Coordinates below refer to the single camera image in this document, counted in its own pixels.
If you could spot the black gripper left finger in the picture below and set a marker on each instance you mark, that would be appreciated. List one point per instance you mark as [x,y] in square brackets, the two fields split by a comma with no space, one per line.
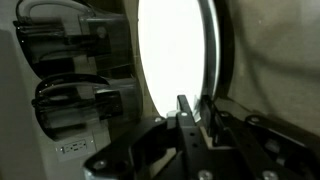
[188,140]

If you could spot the white dinner plate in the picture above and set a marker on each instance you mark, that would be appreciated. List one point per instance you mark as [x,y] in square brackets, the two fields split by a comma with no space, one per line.
[216,53]
[170,50]

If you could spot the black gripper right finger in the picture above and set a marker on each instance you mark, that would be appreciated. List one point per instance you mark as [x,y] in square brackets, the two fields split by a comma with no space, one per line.
[246,150]

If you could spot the white wall outlet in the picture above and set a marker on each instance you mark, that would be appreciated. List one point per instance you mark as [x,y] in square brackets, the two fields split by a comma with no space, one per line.
[75,146]

